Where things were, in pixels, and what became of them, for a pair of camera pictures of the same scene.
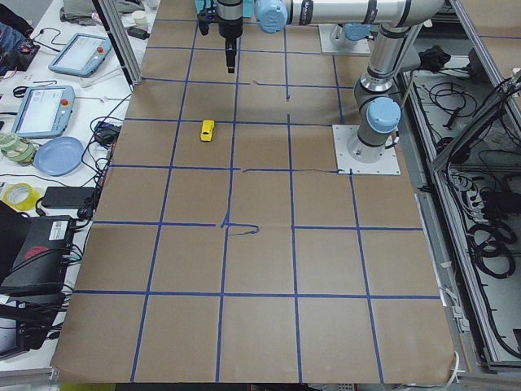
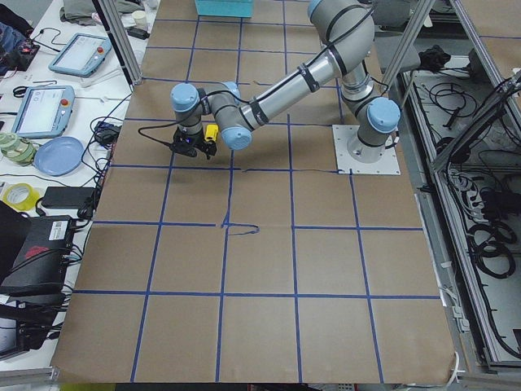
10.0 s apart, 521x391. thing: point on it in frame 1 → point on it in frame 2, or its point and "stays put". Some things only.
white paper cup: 140,19 stays put
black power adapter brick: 67,196 stays put
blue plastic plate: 59,156 stays put
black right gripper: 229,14 → 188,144
